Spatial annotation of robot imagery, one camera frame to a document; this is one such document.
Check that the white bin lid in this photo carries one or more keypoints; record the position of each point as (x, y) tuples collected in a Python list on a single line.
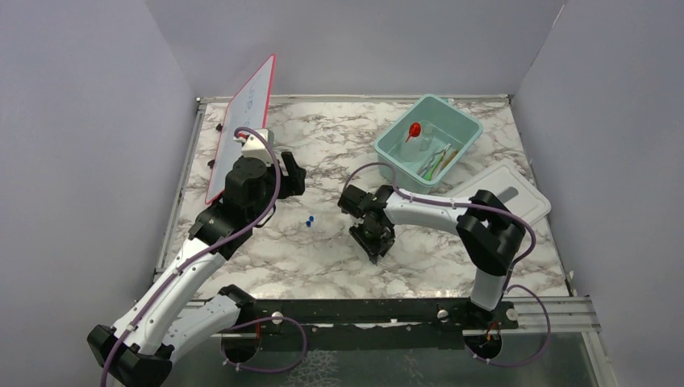
[(512, 188)]

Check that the aluminium frame rail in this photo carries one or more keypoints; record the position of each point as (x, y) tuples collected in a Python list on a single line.
[(525, 315)]

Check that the teal plastic bin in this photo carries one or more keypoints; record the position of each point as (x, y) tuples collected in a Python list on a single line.
[(448, 124)]

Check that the tan bristle test tube brush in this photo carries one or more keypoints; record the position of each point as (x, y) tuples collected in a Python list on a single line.
[(448, 159)]

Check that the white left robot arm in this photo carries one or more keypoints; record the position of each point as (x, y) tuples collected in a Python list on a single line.
[(141, 348)]

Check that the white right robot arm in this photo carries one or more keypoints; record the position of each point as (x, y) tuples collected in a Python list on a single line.
[(490, 233)]

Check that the red pipette in bin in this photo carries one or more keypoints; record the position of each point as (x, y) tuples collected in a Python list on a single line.
[(414, 132)]

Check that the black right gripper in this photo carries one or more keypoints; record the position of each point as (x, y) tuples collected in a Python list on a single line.
[(373, 248)]

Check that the red yellow green stick bundle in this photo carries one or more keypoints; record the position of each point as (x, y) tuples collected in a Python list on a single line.
[(437, 168)]

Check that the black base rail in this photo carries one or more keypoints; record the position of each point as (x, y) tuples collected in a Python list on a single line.
[(287, 325)]

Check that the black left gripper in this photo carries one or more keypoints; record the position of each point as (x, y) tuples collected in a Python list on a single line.
[(294, 183)]

